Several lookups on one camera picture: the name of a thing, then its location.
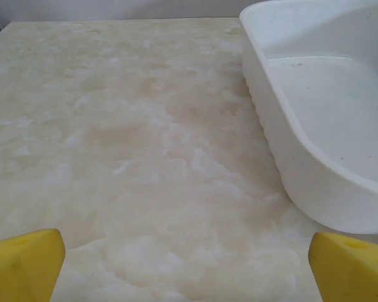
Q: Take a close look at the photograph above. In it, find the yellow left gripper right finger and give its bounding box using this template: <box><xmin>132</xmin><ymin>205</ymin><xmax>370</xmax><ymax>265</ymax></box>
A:
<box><xmin>308</xmin><ymin>232</ymin><xmax>378</xmax><ymax>302</ymax></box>

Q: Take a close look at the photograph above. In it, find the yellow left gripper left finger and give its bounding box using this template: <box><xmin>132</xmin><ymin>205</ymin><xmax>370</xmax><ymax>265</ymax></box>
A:
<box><xmin>0</xmin><ymin>228</ymin><xmax>66</xmax><ymax>302</ymax></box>

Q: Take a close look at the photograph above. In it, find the white plastic tray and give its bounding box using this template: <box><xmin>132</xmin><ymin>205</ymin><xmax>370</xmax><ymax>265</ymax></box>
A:
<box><xmin>240</xmin><ymin>0</ymin><xmax>378</xmax><ymax>235</ymax></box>

